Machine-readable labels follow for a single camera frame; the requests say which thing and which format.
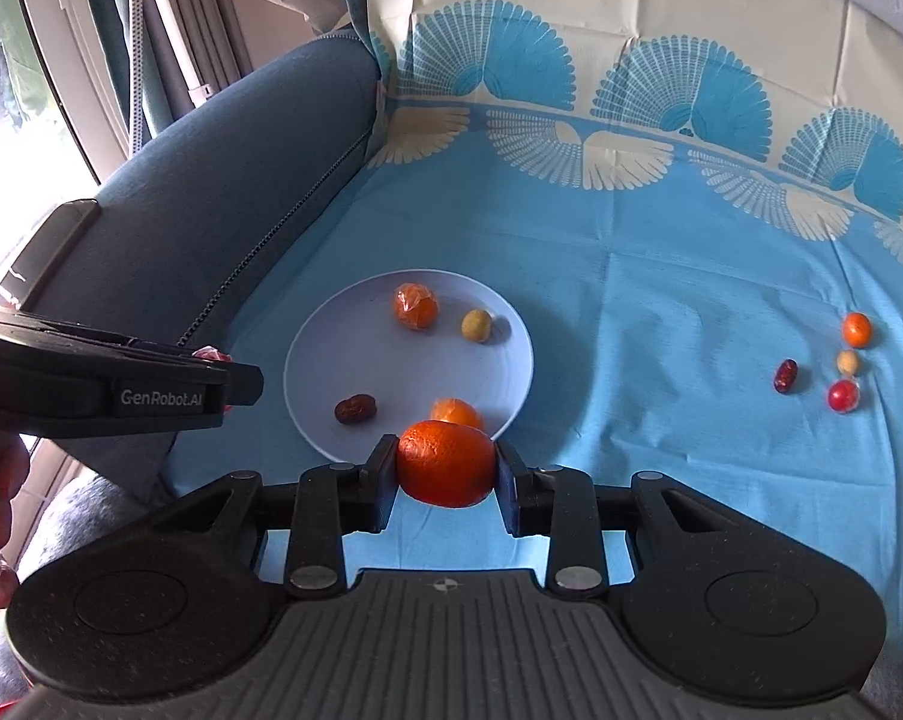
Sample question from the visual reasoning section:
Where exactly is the light blue round plate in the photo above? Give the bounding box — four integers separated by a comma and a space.
284, 270, 535, 464

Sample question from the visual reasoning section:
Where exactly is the blue fan-print tablecloth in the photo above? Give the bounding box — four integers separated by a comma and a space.
158, 0, 903, 597

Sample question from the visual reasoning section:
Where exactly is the teal curtain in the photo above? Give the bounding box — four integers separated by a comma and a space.
83, 0, 251, 145

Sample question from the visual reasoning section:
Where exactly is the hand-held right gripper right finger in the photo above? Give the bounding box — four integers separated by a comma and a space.
497, 441, 730, 592

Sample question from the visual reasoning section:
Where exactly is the white window frame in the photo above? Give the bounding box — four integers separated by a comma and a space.
1, 0, 141, 185

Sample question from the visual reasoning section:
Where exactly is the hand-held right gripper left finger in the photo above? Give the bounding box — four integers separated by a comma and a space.
158, 435, 400, 592

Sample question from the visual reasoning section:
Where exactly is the black and white patterned strap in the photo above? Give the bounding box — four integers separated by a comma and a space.
123, 0, 151, 160

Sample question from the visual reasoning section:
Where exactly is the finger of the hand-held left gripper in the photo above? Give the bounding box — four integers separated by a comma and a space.
125, 340, 229, 367
222, 363, 265, 408

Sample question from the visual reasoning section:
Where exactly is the plastic-wrapped small orange mandarin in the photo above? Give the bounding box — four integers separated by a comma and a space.
392, 283, 441, 331

